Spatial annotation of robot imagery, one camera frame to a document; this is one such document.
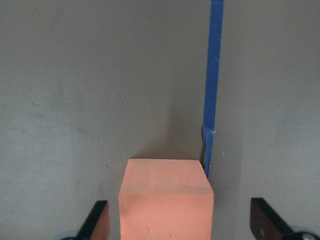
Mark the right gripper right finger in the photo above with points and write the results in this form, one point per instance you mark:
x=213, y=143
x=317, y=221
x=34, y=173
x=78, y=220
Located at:
x=266, y=224

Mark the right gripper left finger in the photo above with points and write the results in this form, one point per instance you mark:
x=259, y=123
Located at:
x=97, y=224

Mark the orange foam block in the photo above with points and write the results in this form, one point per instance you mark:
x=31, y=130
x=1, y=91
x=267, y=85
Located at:
x=165, y=199

